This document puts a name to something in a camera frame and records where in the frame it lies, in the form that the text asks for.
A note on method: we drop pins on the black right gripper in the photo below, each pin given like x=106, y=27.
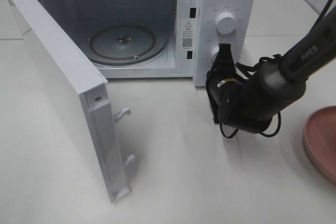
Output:
x=231, y=95

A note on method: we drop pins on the pink round plate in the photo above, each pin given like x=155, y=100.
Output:
x=319, y=141

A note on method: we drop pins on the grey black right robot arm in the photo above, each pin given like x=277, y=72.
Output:
x=247, y=98

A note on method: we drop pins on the lower white timer knob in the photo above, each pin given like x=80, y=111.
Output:
x=213, y=53

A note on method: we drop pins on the upper white power knob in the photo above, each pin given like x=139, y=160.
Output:
x=225, y=22

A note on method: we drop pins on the white microwave oven body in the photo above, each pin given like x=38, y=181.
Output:
x=190, y=25

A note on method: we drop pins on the glass microwave turntable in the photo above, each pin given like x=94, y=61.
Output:
x=124, y=45

